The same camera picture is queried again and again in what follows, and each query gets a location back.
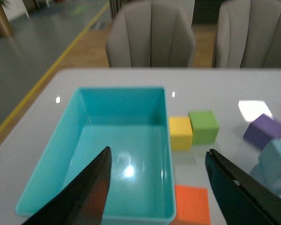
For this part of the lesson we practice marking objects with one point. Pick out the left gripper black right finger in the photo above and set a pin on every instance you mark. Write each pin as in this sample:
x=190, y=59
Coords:
x=242, y=200

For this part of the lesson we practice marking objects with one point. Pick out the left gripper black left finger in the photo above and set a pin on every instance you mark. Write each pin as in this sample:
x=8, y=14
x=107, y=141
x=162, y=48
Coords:
x=82, y=201

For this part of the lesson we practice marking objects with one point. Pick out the light blue foam cube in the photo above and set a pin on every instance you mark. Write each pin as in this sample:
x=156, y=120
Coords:
x=268, y=177
x=271, y=155

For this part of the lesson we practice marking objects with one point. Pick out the orange foam cube left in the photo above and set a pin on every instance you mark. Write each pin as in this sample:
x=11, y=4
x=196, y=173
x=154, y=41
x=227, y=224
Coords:
x=192, y=206

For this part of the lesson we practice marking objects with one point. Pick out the purple foam cube far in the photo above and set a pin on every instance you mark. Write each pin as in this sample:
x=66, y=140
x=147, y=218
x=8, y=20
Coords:
x=262, y=131

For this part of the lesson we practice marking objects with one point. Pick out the green foam cube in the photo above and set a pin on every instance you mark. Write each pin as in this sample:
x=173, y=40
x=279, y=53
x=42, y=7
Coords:
x=205, y=126

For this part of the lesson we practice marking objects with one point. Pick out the teal plastic bin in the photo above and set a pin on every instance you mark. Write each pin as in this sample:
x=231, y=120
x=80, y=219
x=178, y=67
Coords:
x=133, y=122

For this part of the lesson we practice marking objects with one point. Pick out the yellow foam cube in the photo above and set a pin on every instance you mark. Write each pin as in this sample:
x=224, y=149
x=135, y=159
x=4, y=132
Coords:
x=180, y=133

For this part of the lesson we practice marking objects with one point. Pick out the grey chair right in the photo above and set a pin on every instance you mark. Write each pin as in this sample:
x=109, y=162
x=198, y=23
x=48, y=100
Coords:
x=248, y=34

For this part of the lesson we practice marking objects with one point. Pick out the grey chair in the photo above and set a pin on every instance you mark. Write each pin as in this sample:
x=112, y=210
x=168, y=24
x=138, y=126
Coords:
x=151, y=34
x=248, y=34

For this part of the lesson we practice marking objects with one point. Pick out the grey chair left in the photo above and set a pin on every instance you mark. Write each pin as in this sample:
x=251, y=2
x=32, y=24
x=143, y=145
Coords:
x=151, y=34

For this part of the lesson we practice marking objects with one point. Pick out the brown plant pot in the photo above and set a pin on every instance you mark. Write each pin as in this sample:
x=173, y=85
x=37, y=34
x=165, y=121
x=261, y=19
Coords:
x=5, y=27

